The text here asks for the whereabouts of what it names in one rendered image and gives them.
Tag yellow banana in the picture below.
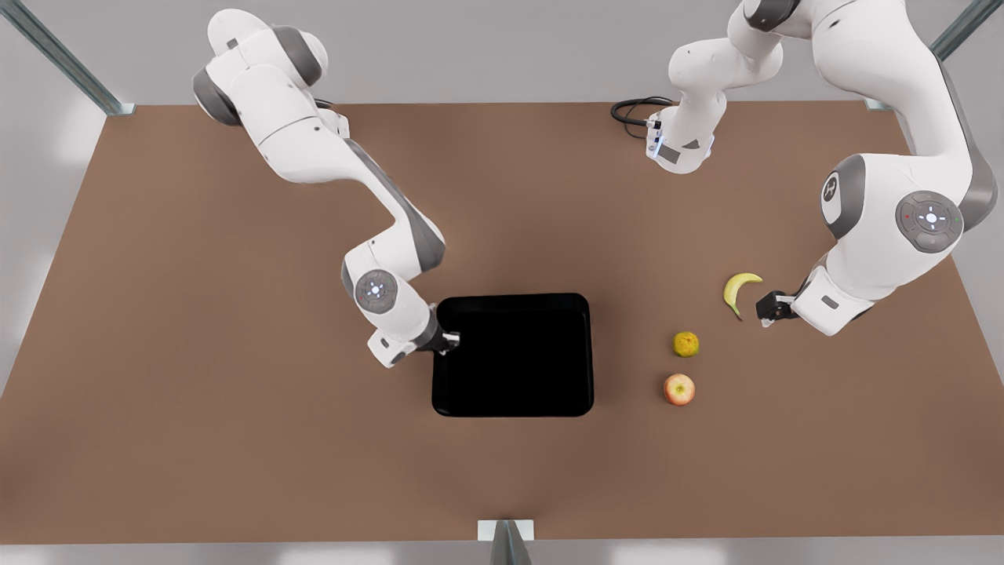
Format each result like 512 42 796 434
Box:
723 272 764 321

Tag black square tray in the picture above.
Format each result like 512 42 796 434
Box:
431 293 595 417

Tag silver frame post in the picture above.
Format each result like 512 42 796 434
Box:
864 0 1004 111
478 519 535 565
0 0 136 117

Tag black cable loop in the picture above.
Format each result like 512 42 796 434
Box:
611 97 677 140

